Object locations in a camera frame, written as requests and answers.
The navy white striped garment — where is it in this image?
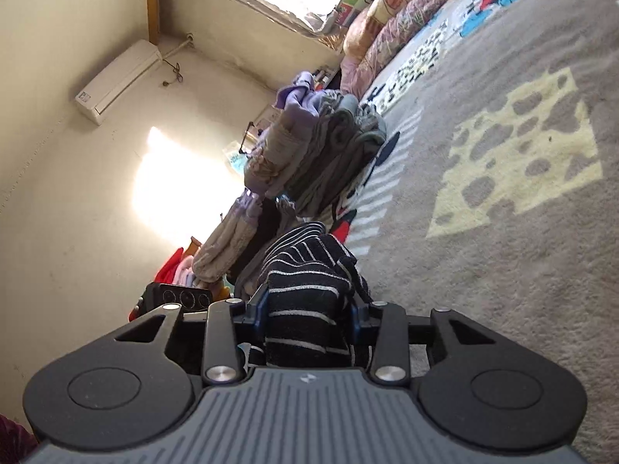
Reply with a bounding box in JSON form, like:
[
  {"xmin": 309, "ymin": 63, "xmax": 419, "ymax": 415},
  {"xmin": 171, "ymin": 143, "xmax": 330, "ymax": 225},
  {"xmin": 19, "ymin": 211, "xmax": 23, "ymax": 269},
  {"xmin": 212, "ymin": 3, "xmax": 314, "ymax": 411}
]
[{"xmin": 246, "ymin": 222, "xmax": 373, "ymax": 369}]

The left folded clothes stack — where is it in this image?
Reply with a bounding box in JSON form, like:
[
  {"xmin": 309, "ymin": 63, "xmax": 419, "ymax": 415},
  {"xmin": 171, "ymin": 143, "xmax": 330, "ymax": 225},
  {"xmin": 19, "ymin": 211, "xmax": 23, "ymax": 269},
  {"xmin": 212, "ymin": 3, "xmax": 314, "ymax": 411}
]
[{"xmin": 191, "ymin": 189, "xmax": 296, "ymax": 285}]

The red folded clothes pile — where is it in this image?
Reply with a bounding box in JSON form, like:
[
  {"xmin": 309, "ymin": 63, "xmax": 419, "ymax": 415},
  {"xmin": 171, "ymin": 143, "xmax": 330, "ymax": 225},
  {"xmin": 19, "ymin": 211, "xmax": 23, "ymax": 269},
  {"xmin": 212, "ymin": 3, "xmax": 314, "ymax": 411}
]
[{"xmin": 128, "ymin": 238, "xmax": 231, "ymax": 322}]

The grey purple folded clothes stack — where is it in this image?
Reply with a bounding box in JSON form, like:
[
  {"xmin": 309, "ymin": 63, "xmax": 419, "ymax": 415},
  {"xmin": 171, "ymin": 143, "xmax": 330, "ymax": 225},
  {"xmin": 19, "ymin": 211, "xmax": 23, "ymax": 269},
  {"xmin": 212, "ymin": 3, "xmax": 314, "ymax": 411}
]
[{"xmin": 245, "ymin": 71, "xmax": 387, "ymax": 218}]

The Mickey Mouse plush blanket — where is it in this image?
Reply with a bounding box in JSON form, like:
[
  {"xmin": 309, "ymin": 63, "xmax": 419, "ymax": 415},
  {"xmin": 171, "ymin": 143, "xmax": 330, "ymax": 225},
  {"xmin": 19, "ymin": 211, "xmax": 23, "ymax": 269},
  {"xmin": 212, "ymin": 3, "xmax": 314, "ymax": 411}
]
[{"xmin": 347, "ymin": 0, "xmax": 618, "ymax": 463}]

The pink floral pillow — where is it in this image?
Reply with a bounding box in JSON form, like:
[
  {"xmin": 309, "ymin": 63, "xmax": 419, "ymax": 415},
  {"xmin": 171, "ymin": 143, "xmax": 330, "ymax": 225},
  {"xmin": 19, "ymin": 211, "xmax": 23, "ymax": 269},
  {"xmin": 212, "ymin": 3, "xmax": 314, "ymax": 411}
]
[{"xmin": 340, "ymin": 0, "xmax": 448, "ymax": 97}]

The window curtain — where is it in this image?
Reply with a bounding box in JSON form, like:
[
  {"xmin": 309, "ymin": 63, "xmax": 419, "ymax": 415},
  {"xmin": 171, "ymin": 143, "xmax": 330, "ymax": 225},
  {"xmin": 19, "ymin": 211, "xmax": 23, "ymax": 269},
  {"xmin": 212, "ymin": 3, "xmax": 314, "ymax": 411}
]
[{"xmin": 232, "ymin": 0, "xmax": 346, "ymax": 53}]

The yellow floral pillow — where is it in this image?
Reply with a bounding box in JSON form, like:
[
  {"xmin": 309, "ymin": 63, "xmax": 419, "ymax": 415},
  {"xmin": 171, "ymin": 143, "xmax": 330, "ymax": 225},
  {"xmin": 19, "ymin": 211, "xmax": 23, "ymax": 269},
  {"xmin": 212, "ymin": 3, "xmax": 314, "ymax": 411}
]
[{"xmin": 343, "ymin": 0, "xmax": 411, "ymax": 61}]

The white wall air conditioner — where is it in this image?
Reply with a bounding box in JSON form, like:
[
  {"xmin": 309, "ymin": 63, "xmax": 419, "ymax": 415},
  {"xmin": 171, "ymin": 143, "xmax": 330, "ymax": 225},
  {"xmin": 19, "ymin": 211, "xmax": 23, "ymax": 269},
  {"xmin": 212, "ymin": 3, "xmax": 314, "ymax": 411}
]
[{"xmin": 75, "ymin": 40, "xmax": 162, "ymax": 125}]

